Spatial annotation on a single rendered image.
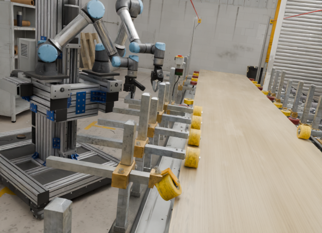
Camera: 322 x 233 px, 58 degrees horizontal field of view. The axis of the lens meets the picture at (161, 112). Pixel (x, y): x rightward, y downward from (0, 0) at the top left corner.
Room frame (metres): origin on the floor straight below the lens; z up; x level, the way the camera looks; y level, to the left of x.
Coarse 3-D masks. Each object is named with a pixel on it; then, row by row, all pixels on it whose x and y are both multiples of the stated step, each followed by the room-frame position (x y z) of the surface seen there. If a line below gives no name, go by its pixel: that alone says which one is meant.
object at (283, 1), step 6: (282, 0) 3.36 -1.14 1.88; (282, 6) 3.36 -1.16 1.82; (282, 12) 3.36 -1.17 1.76; (282, 18) 3.35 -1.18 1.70; (276, 24) 3.38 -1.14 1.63; (276, 30) 3.36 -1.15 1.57; (276, 36) 3.36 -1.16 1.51; (276, 42) 3.35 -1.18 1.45; (270, 54) 3.38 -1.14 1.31; (270, 60) 3.36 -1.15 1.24; (270, 66) 3.36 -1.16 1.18; (270, 72) 3.35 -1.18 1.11; (264, 84) 3.36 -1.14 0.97
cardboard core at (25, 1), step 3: (12, 0) 4.27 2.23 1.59; (15, 0) 4.26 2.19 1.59; (18, 0) 4.26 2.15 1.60; (21, 0) 4.25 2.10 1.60; (24, 0) 4.25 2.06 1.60; (27, 0) 4.24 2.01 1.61; (30, 0) 4.24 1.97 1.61; (21, 3) 4.26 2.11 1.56; (24, 3) 4.25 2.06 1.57; (27, 3) 4.24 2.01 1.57; (30, 3) 4.24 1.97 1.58; (33, 3) 4.30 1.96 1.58
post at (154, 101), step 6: (150, 102) 1.41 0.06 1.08; (156, 102) 1.41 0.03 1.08; (150, 108) 1.41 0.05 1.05; (156, 108) 1.41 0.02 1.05; (150, 114) 1.41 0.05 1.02; (156, 114) 1.42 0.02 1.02; (150, 120) 1.41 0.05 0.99; (150, 138) 1.41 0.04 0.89; (150, 156) 1.41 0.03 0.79; (144, 162) 1.41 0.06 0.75; (150, 162) 1.42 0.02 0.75
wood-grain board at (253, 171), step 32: (224, 96) 2.71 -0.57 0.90; (256, 96) 2.91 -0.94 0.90; (224, 128) 1.70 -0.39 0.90; (256, 128) 1.78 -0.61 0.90; (288, 128) 1.87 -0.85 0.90; (224, 160) 1.21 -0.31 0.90; (256, 160) 1.26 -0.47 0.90; (288, 160) 1.31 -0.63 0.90; (320, 160) 1.35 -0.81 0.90; (192, 192) 0.91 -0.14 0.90; (224, 192) 0.93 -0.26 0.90; (256, 192) 0.96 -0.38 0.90; (288, 192) 0.99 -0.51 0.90; (320, 192) 1.02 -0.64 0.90; (192, 224) 0.73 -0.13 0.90; (224, 224) 0.75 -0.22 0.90; (256, 224) 0.77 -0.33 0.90; (288, 224) 0.78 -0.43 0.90; (320, 224) 0.81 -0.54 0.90
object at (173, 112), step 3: (129, 105) 2.15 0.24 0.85; (132, 105) 2.15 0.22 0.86; (135, 105) 2.15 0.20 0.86; (138, 105) 2.15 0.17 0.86; (132, 108) 2.15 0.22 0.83; (135, 108) 2.15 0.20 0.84; (138, 108) 2.14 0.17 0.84; (171, 111) 2.12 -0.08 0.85; (174, 111) 2.11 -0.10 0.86; (177, 111) 2.11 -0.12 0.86; (180, 111) 2.11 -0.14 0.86; (174, 114) 2.11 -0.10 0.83; (177, 114) 2.11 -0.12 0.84; (180, 114) 2.10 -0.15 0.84; (183, 114) 2.10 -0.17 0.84
